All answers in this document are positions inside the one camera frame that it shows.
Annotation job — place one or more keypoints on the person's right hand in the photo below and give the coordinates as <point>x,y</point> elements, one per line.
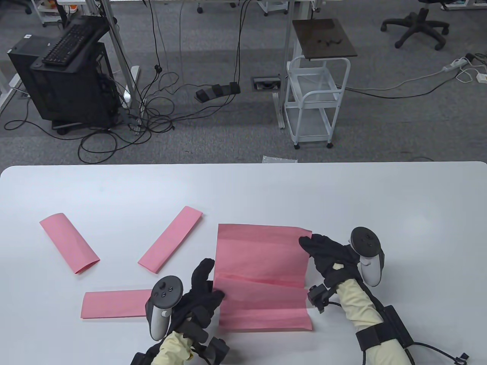
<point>327,254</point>

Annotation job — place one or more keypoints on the person's left hand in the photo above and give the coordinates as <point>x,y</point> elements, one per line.
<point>198,300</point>

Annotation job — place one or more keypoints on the black white controller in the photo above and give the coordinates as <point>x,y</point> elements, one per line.
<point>365,241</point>
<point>167,291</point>

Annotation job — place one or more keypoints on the person's left forearm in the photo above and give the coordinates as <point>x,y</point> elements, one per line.
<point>171,349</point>

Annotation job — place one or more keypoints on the person's right forearm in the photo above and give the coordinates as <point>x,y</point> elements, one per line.
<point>357,308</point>

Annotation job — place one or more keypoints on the clear plastic bag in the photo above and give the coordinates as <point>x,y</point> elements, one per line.
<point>279,159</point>

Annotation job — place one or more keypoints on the white rolling cart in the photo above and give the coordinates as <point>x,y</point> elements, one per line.
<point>308,127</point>

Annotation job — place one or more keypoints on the grey desk leg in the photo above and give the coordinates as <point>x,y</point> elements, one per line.
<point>277,110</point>

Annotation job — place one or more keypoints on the metal floor socket box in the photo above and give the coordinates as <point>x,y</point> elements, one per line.
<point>266,83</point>

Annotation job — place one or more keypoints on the black foot pedal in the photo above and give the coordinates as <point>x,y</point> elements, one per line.
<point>217,91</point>

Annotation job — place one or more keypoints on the dark brown board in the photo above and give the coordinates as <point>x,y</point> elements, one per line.
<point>323,38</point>

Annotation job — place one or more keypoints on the black wheeled dolly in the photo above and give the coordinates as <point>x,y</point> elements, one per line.
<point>62,127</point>

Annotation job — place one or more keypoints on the white desk leg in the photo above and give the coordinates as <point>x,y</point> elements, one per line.
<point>129,91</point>

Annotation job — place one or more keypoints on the white power strip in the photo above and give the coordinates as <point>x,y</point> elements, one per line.
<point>454,64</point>

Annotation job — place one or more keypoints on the white power adapter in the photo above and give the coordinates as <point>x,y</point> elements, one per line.
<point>482,78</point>

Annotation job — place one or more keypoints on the black computer tower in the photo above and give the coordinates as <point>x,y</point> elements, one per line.
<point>76,95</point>

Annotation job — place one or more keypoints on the black office chair base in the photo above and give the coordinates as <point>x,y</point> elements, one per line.
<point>199,8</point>
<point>418,23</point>

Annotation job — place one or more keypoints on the white storage cart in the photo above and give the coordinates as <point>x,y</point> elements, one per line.
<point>47,11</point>
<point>274,5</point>

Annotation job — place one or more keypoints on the white desk foot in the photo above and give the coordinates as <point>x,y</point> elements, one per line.
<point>7,91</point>

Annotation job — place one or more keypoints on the black keyboard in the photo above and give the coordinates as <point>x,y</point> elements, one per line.
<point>68,43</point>

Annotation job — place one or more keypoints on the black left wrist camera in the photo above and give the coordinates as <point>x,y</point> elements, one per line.
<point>218,351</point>

